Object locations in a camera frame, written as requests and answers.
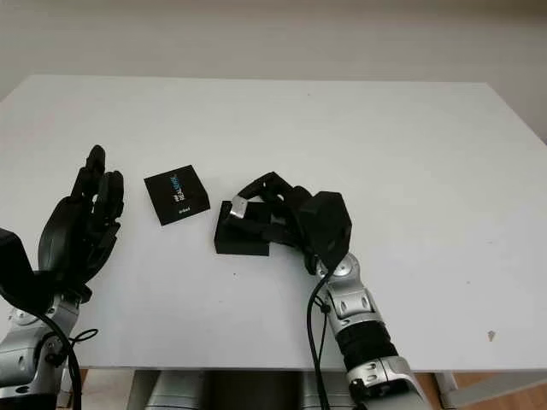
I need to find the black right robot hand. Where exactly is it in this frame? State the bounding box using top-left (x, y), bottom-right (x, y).
top-left (233, 171), bottom-right (317, 249)

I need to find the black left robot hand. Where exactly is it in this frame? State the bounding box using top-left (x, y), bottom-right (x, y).
top-left (36, 144), bottom-right (127, 296)

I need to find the small silver cube camera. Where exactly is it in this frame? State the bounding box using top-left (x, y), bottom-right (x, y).
top-left (228, 195), bottom-right (249, 220)

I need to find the black RealSense box lid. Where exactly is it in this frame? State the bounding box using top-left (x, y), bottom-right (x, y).
top-left (144, 164), bottom-right (213, 226)

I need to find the white table leg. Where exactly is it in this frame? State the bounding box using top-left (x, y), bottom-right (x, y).
top-left (127, 370), bottom-right (159, 410)

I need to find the silver right robot thigh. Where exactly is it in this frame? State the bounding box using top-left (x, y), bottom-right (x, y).
top-left (301, 372), bottom-right (320, 410)

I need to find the silver robot thigh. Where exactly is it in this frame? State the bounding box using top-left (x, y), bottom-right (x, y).
top-left (147, 371), bottom-right (207, 410)
top-left (301, 372), bottom-right (320, 410)

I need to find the black robot waist column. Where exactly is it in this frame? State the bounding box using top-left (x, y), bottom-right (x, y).
top-left (203, 371), bottom-right (303, 410)

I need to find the silver left robot thigh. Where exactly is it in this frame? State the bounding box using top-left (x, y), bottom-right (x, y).
top-left (147, 371), bottom-right (207, 410)

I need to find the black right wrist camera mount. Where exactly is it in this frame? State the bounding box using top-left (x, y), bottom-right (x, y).
top-left (298, 190), bottom-right (354, 267)

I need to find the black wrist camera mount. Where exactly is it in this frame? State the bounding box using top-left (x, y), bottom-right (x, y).
top-left (298, 190), bottom-right (354, 267)
top-left (0, 228), bottom-right (57, 309)

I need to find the black camera box base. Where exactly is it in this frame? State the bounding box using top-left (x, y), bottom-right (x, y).
top-left (211, 200), bottom-right (274, 257)

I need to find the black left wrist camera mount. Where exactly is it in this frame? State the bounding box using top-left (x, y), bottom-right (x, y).
top-left (0, 228), bottom-right (57, 309)

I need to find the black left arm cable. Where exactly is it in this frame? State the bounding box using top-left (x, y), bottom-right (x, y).
top-left (25, 307), bottom-right (99, 410)

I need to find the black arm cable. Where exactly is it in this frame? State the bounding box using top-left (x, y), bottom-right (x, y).
top-left (308, 272), bottom-right (332, 410)
top-left (25, 307), bottom-right (99, 410)

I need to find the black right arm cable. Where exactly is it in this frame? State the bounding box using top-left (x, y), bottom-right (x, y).
top-left (308, 272), bottom-right (332, 410)

